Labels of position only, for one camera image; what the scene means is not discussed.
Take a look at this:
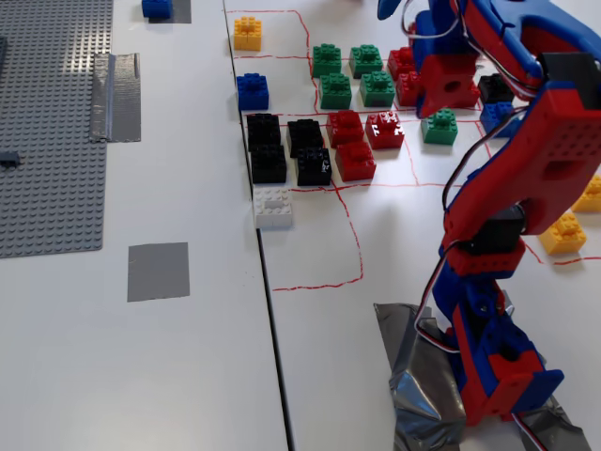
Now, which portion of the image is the red and blue gripper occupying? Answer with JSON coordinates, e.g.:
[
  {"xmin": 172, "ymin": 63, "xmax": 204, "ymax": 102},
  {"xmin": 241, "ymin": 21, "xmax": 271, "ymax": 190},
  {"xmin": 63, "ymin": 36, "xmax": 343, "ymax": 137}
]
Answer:
[{"xmin": 415, "ymin": 11, "xmax": 482, "ymax": 118}]

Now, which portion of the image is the red toy brick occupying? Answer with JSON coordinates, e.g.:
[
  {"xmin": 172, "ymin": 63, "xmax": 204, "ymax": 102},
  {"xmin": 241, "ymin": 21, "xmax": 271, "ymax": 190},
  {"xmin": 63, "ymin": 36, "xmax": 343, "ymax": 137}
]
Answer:
[
  {"xmin": 387, "ymin": 46, "xmax": 420, "ymax": 81},
  {"xmin": 364, "ymin": 111, "xmax": 406, "ymax": 151},
  {"xmin": 326, "ymin": 110, "xmax": 366, "ymax": 148},
  {"xmin": 334, "ymin": 141, "xmax": 378, "ymax": 183},
  {"xmin": 395, "ymin": 70, "xmax": 424, "ymax": 107}
]

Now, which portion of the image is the grey square tape marker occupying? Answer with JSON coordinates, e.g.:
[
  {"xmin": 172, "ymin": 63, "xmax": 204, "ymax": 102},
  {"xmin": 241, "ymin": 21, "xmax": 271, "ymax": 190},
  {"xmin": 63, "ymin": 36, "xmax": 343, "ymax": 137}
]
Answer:
[
  {"xmin": 148, "ymin": 0, "xmax": 193, "ymax": 24},
  {"xmin": 127, "ymin": 241, "xmax": 192, "ymax": 303}
]

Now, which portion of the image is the green toy brick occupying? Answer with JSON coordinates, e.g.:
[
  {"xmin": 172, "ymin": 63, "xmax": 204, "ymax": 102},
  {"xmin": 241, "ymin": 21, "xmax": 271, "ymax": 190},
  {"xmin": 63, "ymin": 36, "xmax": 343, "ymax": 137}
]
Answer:
[
  {"xmin": 318, "ymin": 72, "xmax": 353, "ymax": 110},
  {"xmin": 421, "ymin": 108, "xmax": 459, "ymax": 146},
  {"xmin": 348, "ymin": 44, "xmax": 384, "ymax": 80},
  {"xmin": 312, "ymin": 43, "xmax": 343, "ymax": 80},
  {"xmin": 359, "ymin": 70, "xmax": 396, "ymax": 108}
]

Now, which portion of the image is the black toy brick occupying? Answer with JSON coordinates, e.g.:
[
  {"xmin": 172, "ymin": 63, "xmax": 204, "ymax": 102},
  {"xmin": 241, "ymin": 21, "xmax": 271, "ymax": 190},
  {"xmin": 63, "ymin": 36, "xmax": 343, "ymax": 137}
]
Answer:
[
  {"xmin": 249, "ymin": 144, "xmax": 287, "ymax": 185},
  {"xmin": 295, "ymin": 147, "xmax": 333, "ymax": 187},
  {"xmin": 245, "ymin": 112, "xmax": 282, "ymax": 152},
  {"xmin": 285, "ymin": 118, "xmax": 325, "ymax": 159},
  {"xmin": 477, "ymin": 73, "xmax": 516, "ymax": 105}
]

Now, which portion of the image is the blue toy brick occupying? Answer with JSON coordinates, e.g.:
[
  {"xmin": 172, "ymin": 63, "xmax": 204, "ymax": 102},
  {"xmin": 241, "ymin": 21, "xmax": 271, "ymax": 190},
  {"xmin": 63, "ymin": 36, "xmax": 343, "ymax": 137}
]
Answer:
[
  {"xmin": 141, "ymin": 0, "xmax": 174, "ymax": 20},
  {"xmin": 236, "ymin": 72, "xmax": 270, "ymax": 112},
  {"xmin": 479, "ymin": 101, "xmax": 522, "ymax": 138}
]

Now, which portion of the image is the white toy brick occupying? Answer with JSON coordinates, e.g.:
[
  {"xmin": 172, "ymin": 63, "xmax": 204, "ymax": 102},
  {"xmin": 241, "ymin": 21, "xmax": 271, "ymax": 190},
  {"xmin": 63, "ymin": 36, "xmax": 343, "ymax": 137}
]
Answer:
[{"xmin": 252, "ymin": 186, "xmax": 296, "ymax": 230}]

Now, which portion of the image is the yellow toy brick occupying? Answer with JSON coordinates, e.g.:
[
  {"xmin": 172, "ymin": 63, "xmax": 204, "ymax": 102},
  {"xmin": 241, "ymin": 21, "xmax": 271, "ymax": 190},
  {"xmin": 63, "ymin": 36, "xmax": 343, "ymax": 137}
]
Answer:
[
  {"xmin": 233, "ymin": 16, "xmax": 263, "ymax": 52},
  {"xmin": 570, "ymin": 174, "xmax": 601, "ymax": 215},
  {"xmin": 537, "ymin": 211, "xmax": 588, "ymax": 257}
]

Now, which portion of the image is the grey studded baseplate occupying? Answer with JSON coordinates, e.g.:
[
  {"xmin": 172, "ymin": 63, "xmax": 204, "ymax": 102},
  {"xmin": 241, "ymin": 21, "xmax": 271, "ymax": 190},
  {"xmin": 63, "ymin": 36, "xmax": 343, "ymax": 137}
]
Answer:
[{"xmin": 0, "ymin": 0, "xmax": 114, "ymax": 259}]

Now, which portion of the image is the white red wrist cable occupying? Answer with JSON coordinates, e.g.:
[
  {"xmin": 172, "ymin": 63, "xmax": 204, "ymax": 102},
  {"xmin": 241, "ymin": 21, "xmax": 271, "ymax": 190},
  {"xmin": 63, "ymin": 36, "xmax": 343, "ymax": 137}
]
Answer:
[{"xmin": 400, "ymin": 0, "xmax": 470, "ymax": 42}]

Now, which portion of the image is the black forearm cable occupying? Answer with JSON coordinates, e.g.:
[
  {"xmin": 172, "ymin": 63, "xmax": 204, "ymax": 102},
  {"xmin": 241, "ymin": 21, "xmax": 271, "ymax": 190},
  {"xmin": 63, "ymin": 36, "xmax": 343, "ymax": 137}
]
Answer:
[{"xmin": 442, "ymin": 106, "xmax": 530, "ymax": 225}]

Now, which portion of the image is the white red black base cable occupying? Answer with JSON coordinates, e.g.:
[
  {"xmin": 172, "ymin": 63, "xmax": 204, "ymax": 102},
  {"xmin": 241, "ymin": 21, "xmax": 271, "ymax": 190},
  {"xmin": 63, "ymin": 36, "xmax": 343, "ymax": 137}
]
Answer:
[{"xmin": 412, "ymin": 243, "xmax": 464, "ymax": 356}]

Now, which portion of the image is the crumpled silver duct tape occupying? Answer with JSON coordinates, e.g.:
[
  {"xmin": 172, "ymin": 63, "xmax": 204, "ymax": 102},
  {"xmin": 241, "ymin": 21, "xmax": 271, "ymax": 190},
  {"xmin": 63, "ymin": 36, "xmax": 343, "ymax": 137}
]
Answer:
[{"xmin": 373, "ymin": 290, "xmax": 593, "ymax": 451}]

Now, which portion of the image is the grey duct tape strip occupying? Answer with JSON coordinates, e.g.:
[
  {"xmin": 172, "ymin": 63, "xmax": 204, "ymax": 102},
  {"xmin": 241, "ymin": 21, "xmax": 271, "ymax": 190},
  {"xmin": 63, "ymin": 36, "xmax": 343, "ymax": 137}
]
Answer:
[{"xmin": 88, "ymin": 52, "xmax": 142, "ymax": 144}]

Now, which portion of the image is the white red cable end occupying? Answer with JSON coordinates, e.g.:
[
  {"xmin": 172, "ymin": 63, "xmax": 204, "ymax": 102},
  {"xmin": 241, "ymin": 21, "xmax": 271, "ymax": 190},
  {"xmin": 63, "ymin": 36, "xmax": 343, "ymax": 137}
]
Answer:
[{"xmin": 510, "ymin": 412, "xmax": 550, "ymax": 451}]

